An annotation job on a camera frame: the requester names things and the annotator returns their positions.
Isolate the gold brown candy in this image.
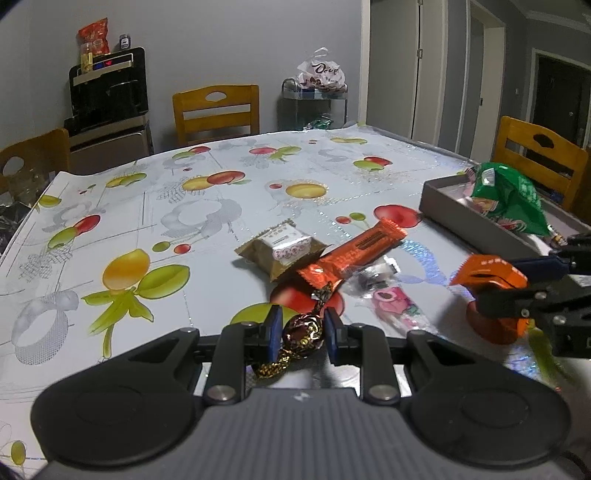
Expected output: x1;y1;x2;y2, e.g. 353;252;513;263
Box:
253;282;334;379

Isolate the green snack bag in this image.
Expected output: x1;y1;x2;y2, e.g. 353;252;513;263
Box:
471;162;549;237

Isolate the orange snack bar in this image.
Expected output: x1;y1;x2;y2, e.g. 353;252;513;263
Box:
297;218;407;290

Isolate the dark cylindrical snack pack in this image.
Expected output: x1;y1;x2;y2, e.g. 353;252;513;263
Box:
546;225;568;249

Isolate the pink clear candy packet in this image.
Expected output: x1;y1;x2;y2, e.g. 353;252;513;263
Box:
341;255;438;336

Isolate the wooden chair at right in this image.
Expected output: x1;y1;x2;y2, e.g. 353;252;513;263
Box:
492;116;590;212

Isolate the wooden chair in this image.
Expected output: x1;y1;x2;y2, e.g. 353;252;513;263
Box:
1;128;71;174
492;116;590;212
172;84;260;146

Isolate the brown pastry packet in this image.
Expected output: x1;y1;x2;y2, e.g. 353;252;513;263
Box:
235;219;328;282

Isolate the fruit pattern tablecloth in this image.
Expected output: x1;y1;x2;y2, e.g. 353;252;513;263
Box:
0;121;578;476

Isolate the grey shallow tray box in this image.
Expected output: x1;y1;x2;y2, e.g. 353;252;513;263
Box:
417;172;591;262

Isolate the wooden chair at back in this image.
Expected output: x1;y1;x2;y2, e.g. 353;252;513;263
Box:
172;84;260;146

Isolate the metal shelf rack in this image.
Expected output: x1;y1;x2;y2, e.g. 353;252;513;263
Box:
277;78;349;131

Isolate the wooden chair at left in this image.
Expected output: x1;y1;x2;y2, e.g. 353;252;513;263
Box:
1;128;71;174

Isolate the white plastic bag on rack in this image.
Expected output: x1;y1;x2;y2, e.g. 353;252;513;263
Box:
297;47;348;92

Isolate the black water dispenser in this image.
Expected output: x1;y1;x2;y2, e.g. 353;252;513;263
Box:
64;47;153;175

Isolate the red snack bag on dispenser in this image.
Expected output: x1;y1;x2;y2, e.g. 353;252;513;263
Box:
77;18;110;56

